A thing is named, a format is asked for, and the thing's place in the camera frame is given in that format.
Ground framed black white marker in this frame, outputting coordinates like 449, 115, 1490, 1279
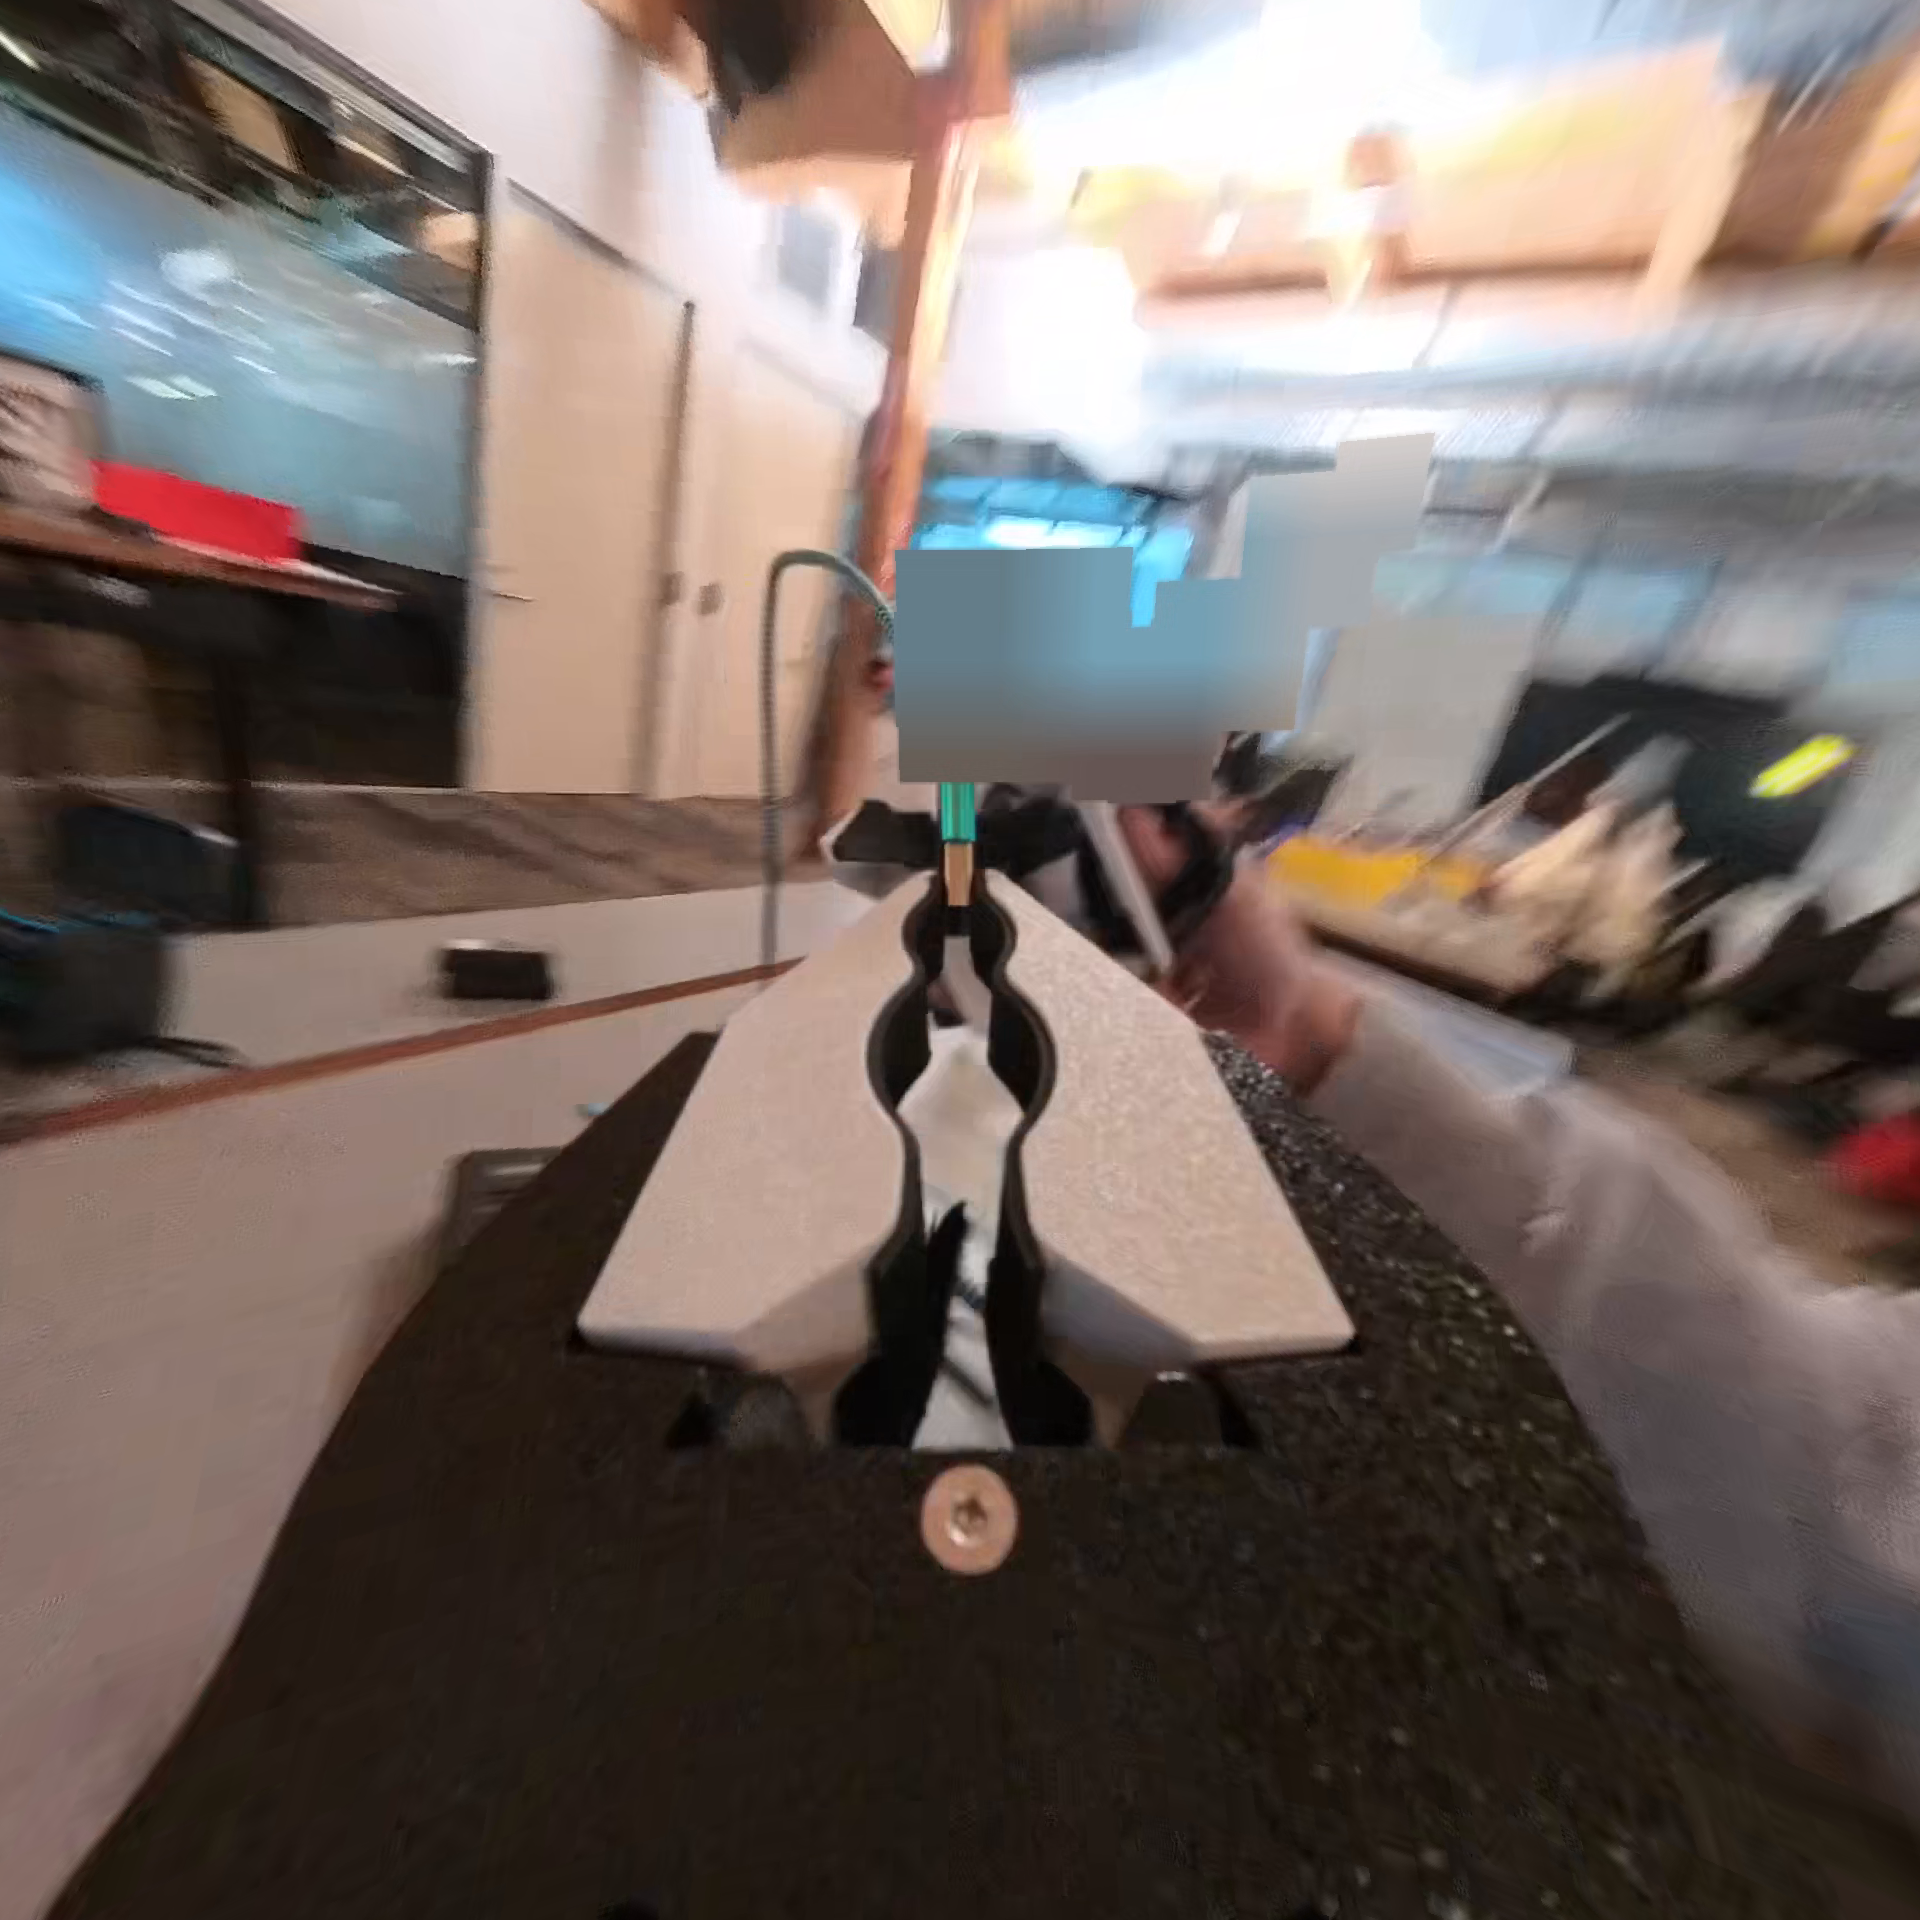
0, 358, 103, 512

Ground small red box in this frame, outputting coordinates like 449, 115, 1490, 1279
93, 457, 309, 565

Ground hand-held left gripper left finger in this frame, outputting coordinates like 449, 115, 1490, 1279
577, 872, 943, 1449

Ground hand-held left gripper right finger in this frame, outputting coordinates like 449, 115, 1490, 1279
972, 872, 1355, 1449

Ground wooden top desk black legs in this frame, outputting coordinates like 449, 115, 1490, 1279
0, 510, 400, 924

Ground wooden support post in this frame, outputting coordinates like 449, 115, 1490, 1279
809, 111, 984, 864

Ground teal braided usb cable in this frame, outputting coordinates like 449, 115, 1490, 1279
757, 547, 984, 913

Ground white door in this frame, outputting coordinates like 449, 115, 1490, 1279
660, 336, 864, 796
477, 179, 696, 796

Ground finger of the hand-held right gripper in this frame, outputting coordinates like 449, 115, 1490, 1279
1083, 799, 1178, 978

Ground person's right forearm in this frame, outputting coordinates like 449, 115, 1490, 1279
1304, 981, 1920, 1817

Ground black battery charger with display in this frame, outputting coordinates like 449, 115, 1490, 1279
0, 799, 249, 1063

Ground person's right hand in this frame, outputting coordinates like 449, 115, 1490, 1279
1116, 809, 1360, 1098

